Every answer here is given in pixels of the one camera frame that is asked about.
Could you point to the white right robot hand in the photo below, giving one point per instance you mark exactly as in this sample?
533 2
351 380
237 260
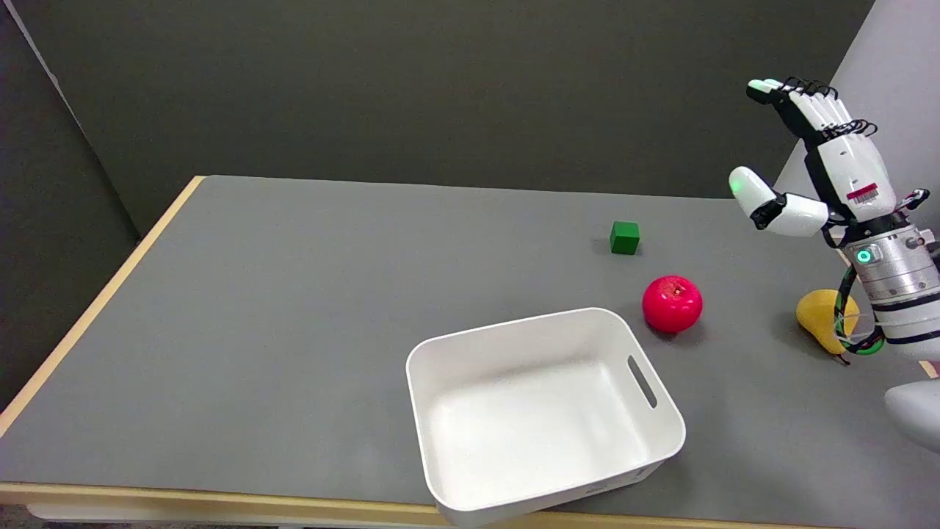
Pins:
852 165

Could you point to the white plastic bin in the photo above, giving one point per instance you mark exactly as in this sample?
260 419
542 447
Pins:
543 415

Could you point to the green cube block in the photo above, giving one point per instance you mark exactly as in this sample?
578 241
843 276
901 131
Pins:
624 238

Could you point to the yellow pear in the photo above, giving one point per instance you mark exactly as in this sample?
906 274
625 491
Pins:
821 317

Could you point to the red apple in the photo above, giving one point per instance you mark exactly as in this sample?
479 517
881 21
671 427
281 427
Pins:
672 303

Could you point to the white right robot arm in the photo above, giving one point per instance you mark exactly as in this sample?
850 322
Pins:
905 286

